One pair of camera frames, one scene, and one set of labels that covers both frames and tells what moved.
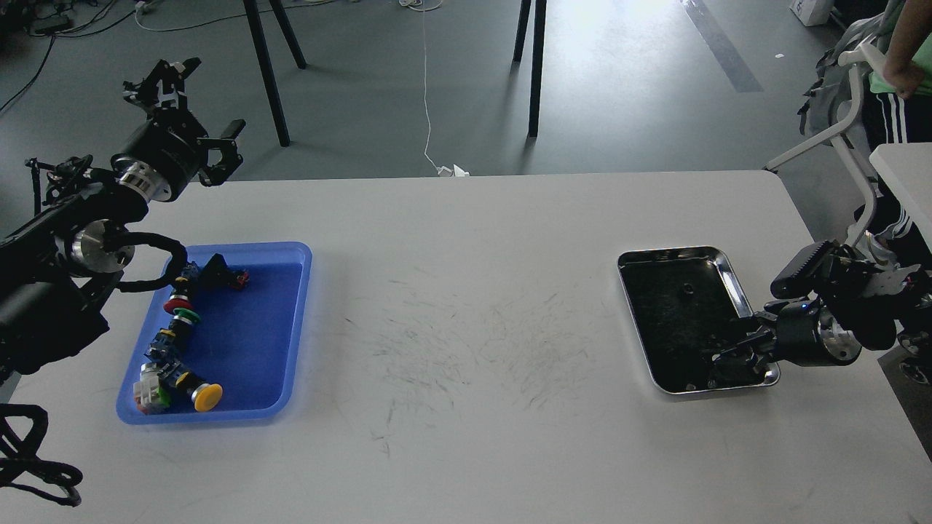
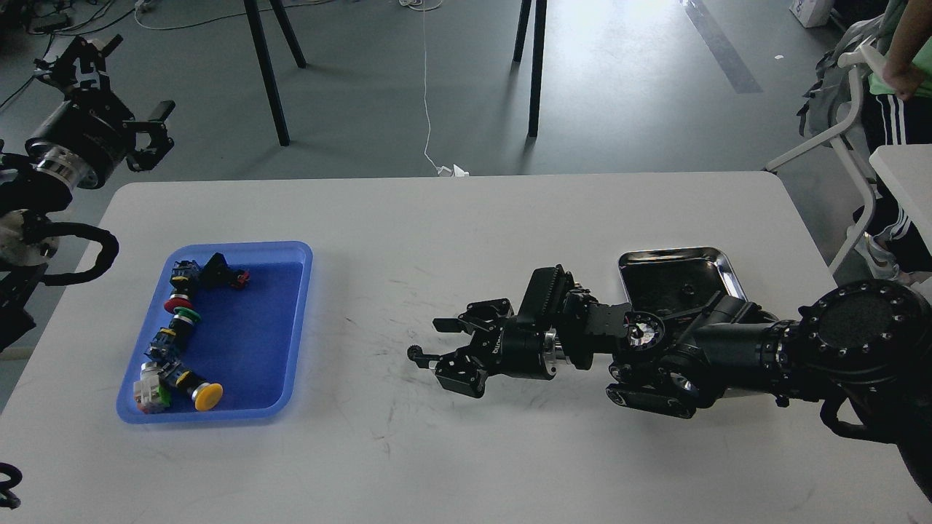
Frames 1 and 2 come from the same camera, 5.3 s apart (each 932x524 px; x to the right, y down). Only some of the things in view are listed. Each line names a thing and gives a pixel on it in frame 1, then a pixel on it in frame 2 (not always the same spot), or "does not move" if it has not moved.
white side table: [906, 168] does not move
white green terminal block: [148, 396] does not move
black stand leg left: [253, 23] does not move
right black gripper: [807, 335] to [518, 348]
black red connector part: [216, 273] does not move
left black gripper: [162, 155] to [92, 132]
